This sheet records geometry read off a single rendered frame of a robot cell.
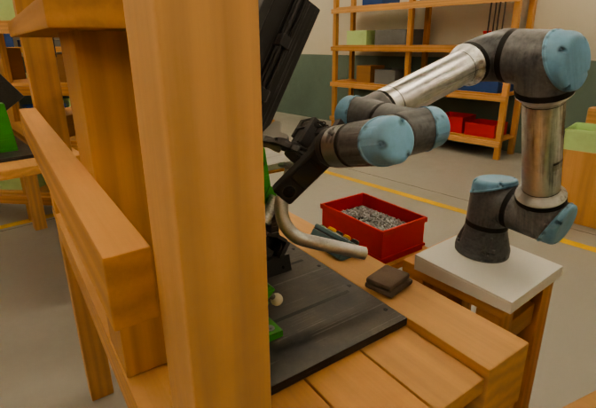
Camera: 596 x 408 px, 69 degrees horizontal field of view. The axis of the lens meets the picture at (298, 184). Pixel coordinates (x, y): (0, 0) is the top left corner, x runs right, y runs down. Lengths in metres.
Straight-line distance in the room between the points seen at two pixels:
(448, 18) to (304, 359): 6.54
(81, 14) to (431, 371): 0.83
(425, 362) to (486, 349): 0.13
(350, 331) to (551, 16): 5.89
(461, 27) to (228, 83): 6.70
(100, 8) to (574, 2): 6.12
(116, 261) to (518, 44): 0.86
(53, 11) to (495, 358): 0.92
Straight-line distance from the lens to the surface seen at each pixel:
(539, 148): 1.12
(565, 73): 1.01
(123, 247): 0.50
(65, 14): 0.64
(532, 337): 1.55
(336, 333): 0.97
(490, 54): 1.06
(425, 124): 0.74
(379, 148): 0.64
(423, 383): 0.91
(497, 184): 1.27
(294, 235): 0.94
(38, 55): 1.75
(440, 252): 1.35
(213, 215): 0.40
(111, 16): 0.65
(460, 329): 1.03
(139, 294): 0.52
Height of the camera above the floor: 1.48
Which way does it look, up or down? 18 degrees down
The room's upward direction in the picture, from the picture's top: straight up
